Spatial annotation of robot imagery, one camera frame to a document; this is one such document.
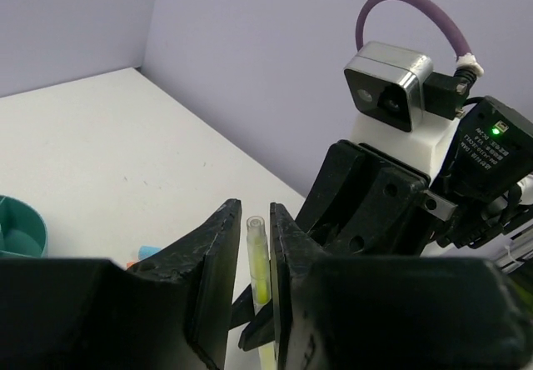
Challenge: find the teal round divided organizer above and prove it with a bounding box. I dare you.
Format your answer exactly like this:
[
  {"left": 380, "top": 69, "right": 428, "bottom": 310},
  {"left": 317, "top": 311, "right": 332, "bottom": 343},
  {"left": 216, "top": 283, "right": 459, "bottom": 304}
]
[{"left": 1, "top": 196, "right": 48, "bottom": 259}]

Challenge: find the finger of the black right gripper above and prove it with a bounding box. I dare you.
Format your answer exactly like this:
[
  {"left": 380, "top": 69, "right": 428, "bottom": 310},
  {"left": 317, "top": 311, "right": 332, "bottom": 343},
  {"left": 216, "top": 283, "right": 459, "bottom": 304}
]
[
  {"left": 238, "top": 299, "right": 275, "bottom": 352},
  {"left": 230, "top": 288, "right": 254, "bottom": 328}
]

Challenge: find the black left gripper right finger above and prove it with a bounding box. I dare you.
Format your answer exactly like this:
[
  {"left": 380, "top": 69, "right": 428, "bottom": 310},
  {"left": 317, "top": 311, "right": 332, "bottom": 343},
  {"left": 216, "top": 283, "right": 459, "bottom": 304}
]
[{"left": 270, "top": 203, "right": 532, "bottom": 369}]

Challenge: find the yellow gel pen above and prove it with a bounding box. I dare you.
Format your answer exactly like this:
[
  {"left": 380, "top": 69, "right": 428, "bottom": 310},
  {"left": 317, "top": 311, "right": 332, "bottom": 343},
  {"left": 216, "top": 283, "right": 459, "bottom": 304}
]
[{"left": 246, "top": 215, "right": 277, "bottom": 370}]

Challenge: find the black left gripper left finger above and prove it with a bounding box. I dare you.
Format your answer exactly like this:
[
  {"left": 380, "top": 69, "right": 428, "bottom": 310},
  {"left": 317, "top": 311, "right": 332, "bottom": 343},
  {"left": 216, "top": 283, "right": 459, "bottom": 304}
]
[{"left": 1, "top": 199, "right": 242, "bottom": 369}]

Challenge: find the blue eraser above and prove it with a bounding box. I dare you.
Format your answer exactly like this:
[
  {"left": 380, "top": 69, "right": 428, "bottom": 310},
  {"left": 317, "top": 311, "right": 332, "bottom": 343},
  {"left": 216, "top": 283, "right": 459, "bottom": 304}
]
[{"left": 137, "top": 245, "right": 161, "bottom": 261}]

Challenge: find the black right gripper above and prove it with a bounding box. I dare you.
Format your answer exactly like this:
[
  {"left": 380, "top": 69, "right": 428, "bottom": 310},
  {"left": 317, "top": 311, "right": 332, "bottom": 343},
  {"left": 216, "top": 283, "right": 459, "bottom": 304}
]
[{"left": 296, "top": 140, "right": 457, "bottom": 256}]

